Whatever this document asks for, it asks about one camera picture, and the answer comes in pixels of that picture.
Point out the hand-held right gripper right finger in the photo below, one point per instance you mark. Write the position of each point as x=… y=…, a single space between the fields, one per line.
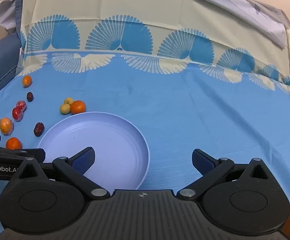
x=203 y=161

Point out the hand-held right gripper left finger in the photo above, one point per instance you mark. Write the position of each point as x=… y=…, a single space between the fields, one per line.
x=86 y=158

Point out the plastic-wrapped orange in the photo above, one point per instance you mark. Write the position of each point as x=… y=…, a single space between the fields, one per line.
x=5 y=125

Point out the dark red jujube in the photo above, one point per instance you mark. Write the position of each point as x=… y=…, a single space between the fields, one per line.
x=30 y=96
x=38 y=129

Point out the light purple plate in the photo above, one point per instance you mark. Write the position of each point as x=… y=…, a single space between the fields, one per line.
x=104 y=135

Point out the red plastic-wrapped fruit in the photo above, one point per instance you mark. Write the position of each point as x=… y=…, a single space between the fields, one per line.
x=17 y=113
x=21 y=105

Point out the yellow longan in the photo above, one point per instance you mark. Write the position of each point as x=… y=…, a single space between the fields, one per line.
x=69 y=101
x=64 y=109

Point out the blue printed blanket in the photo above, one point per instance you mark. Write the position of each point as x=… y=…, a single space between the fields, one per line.
x=185 y=105

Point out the small orange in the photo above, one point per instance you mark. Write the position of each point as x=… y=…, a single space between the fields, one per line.
x=27 y=81

